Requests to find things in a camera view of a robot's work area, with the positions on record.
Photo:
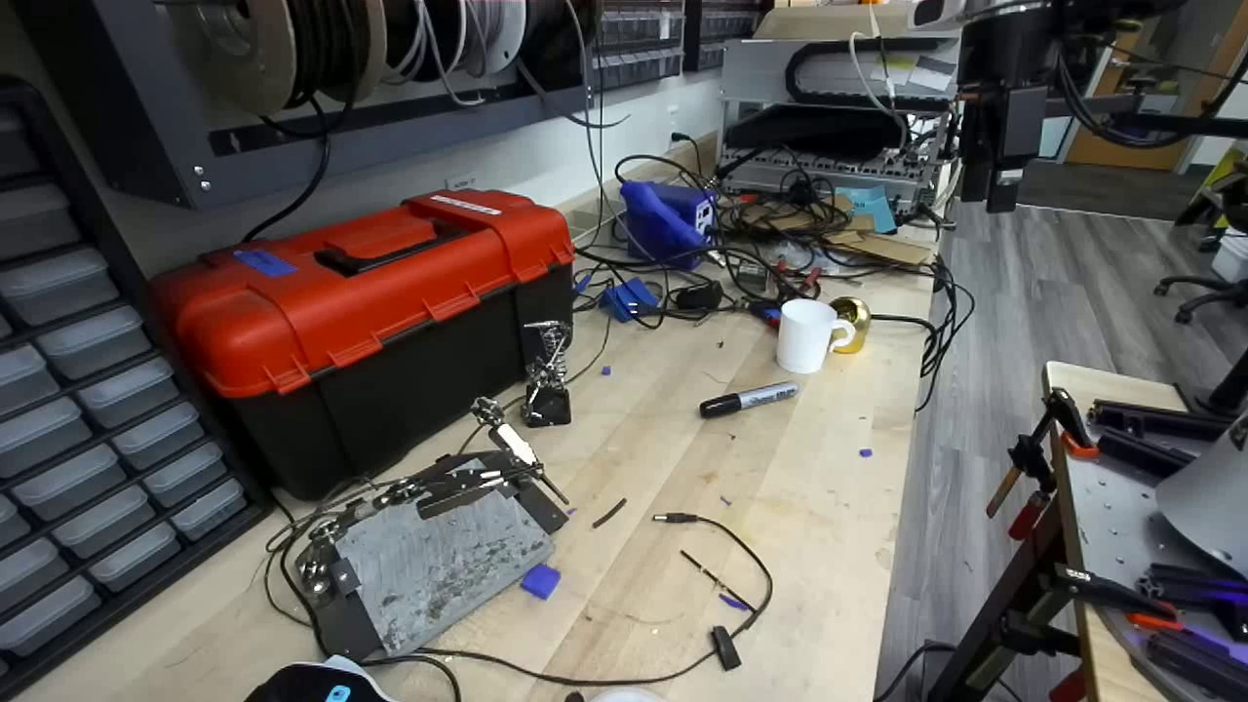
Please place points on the helping hands clamp stand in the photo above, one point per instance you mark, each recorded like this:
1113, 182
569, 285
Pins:
548, 394

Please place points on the side workbench with clamps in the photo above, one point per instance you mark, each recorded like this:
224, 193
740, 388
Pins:
1129, 553

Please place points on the grey drawer organizer cabinet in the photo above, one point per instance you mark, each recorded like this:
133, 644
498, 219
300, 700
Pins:
115, 477

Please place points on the red and black toolbox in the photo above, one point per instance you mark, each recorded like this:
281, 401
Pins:
350, 344

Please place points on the blue hot air gun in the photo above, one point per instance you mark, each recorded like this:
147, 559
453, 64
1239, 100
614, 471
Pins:
667, 223

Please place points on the small blue plastic block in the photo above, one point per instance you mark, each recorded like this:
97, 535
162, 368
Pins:
539, 581

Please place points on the wire spool rack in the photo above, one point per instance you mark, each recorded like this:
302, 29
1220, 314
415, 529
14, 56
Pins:
210, 102

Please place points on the grey metal plate device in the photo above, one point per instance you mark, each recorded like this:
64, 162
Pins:
393, 571

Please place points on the black Sharpie marker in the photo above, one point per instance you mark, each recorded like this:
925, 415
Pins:
747, 401

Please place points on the gold round object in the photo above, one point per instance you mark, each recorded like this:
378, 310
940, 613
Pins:
856, 314

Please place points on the white mug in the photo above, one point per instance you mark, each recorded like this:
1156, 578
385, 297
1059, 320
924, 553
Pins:
808, 334

